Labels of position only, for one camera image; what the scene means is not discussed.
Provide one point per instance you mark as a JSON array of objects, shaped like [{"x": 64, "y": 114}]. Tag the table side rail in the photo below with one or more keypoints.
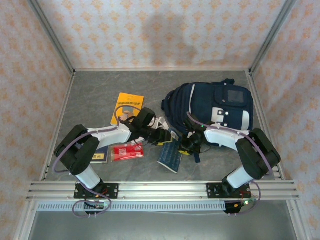
[
  {"x": 62, "y": 112},
  {"x": 258, "y": 100}
]

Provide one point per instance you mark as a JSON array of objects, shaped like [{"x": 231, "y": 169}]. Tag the aluminium frame post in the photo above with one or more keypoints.
[
  {"x": 52, "y": 37},
  {"x": 272, "y": 37}
]

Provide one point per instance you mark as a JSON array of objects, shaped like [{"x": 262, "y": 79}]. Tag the left table side rail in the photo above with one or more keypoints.
[{"x": 62, "y": 112}]

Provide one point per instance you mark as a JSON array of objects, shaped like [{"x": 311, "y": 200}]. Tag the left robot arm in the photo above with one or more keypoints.
[{"x": 110, "y": 137}]

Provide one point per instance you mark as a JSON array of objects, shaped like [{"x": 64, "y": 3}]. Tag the red packet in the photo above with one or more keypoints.
[{"x": 127, "y": 153}]

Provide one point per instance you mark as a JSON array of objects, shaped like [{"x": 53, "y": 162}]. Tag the right aluminium frame post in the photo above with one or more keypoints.
[{"x": 272, "y": 37}]

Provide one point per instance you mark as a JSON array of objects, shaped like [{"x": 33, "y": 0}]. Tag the left aluminium frame post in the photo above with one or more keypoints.
[{"x": 52, "y": 37}]

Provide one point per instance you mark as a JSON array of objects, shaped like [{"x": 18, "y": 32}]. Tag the blue notebook with QR codes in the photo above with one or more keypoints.
[{"x": 171, "y": 157}]

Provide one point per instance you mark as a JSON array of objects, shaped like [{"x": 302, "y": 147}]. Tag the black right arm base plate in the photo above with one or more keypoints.
[{"x": 212, "y": 191}]

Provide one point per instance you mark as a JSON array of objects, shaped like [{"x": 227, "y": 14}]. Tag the navy book with yellow label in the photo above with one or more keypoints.
[{"x": 100, "y": 156}]

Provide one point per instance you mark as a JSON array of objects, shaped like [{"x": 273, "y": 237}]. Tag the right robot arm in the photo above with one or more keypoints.
[{"x": 225, "y": 137}]

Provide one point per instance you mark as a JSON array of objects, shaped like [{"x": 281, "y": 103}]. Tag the orange book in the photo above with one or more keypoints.
[{"x": 127, "y": 102}]

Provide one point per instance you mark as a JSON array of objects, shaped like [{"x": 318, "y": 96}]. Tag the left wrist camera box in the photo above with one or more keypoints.
[{"x": 161, "y": 123}]

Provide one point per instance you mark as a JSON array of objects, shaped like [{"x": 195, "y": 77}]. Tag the aluminium mounting rail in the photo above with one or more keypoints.
[{"x": 162, "y": 190}]

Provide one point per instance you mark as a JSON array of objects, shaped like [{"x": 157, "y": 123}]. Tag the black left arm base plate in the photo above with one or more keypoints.
[{"x": 112, "y": 191}]

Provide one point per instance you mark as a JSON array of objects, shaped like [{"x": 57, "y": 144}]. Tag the right table side rail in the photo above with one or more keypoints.
[{"x": 258, "y": 100}]

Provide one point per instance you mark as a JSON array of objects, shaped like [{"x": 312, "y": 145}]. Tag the navy blue backpack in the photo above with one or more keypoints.
[{"x": 212, "y": 105}]

